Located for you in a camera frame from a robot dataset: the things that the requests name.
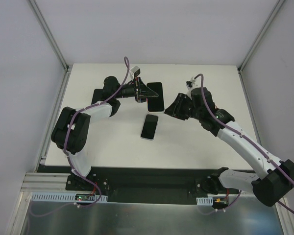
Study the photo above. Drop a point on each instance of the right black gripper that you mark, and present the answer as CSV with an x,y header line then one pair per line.
x,y
182,106

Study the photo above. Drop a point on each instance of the right aluminium frame post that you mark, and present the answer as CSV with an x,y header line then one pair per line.
x,y
261,34

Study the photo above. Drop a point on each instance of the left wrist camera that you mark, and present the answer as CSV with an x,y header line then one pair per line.
x,y
135,72

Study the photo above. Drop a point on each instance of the black phone clear case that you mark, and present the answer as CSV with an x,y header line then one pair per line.
x,y
149,127

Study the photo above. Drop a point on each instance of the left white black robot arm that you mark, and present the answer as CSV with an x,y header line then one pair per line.
x,y
71,129

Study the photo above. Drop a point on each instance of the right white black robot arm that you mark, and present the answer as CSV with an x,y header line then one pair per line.
x,y
272,178

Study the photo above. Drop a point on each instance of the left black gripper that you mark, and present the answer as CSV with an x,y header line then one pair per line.
x,y
138,90

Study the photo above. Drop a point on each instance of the left aluminium frame post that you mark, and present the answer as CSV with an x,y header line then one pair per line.
x,y
48,34

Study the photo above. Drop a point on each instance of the right white cable duct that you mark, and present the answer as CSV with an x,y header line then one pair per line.
x,y
204,201

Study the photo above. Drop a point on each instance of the left white cable duct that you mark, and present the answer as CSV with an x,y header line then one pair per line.
x,y
67,197

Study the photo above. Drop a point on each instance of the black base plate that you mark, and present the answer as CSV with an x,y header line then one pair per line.
x,y
150,185

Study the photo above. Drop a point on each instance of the aluminium frame post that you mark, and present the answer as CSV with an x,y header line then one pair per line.
x,y
48,34
261,34

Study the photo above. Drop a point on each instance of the beige phone case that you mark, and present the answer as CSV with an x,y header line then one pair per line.
x,y
156,104

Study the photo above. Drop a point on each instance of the white cable duct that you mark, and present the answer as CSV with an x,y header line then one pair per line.
x,y
204,201
67,197

